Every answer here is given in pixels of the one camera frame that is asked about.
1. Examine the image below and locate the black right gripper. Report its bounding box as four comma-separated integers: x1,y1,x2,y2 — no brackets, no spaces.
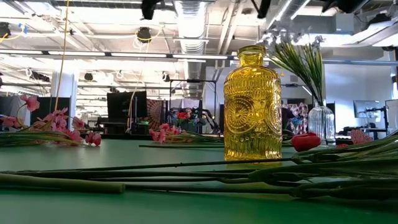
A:
251,0,371,19

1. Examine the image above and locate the pink artificial flower bunch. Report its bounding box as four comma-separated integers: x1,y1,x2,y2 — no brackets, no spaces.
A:
139,123,225,149
0,94,103,147
0,130,398,203

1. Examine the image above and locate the computer monitor on arm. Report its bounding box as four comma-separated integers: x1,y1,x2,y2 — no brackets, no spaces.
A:
353,100,382,119

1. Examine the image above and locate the yellow embossed glass vase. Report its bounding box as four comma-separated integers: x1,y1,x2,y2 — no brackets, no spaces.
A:
223,45,283,162

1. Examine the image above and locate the clear ribbed glass vase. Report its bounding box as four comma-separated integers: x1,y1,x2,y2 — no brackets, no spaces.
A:
307,98,336,146

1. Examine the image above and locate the long ceiling light strip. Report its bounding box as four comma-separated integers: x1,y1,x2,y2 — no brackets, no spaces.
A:
0,49,233,62

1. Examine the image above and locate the black monitor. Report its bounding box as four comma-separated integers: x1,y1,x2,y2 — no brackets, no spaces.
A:
106,90,149,125

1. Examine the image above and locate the white cloth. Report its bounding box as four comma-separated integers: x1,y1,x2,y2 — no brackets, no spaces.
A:
170,98,200,110

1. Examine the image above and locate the round patterned tapestry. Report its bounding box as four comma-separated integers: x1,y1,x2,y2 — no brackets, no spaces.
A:
146,98,169,126

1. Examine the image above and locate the floral patterned cloth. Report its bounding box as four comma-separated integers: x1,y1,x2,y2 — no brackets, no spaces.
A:
281,102,312,135

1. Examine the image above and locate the black panel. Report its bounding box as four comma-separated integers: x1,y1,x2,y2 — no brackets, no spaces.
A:
30,96,71,125

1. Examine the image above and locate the black ceiling device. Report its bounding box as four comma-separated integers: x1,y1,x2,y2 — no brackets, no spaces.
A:
0,21,12,40

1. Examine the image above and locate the background desk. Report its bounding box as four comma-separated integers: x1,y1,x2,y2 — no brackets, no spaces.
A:
338,126,389,141

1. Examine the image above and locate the pale computer monitor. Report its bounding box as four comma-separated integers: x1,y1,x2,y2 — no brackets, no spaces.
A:
385,98,398,133

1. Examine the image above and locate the green table mat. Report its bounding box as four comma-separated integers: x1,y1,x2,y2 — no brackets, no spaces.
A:
0,138,398,224

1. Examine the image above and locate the silver ventilation duct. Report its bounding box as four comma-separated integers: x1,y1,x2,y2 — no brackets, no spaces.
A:
172,0,208,98

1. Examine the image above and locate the black metal rig frame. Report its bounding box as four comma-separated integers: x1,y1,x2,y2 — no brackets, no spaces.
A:
169,78,218,135

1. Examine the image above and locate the yellow hanging cable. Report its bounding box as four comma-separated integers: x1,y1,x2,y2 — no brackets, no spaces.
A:
53,0,72,113

